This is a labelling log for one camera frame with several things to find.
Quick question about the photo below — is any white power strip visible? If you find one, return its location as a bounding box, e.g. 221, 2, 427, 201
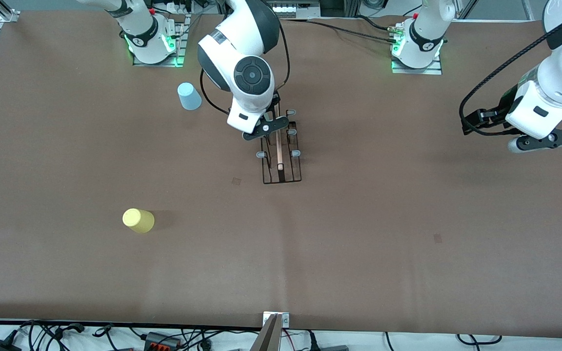
271, 0, 321, 20

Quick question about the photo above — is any grey camera pole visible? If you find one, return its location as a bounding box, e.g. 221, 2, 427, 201
250, 314, 283, 351

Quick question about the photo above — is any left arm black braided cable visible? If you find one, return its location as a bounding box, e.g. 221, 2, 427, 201
458, 5, 562, 137

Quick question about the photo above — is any grey terminal block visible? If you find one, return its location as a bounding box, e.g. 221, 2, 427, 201
143, 331, 182, 350

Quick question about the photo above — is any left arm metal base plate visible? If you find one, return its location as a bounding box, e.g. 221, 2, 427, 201
391, 58, 443, 75

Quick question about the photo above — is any brown table cover sheet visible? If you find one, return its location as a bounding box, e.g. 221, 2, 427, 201
0, 11, 562, 339

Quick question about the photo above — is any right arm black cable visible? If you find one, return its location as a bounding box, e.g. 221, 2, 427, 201
199, 19, 291, 115

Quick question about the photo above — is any thick black cable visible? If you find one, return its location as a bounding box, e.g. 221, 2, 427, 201
353, 14, 393, 33

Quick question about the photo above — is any black wire cup holder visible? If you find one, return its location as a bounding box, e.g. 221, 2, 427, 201
256, 110, 303, 185

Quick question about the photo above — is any thin black cable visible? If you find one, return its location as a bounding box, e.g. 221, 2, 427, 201
281, 18, 393, 43

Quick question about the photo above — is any yellow plastic cup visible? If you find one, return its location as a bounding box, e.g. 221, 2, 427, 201
122, 208, 155, 234

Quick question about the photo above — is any light blue plastic cup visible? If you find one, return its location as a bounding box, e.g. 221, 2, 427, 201
177, 82, 202, 111

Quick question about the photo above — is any silver camera mount bracket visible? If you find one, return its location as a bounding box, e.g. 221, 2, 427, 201
263, 312, 290, 328

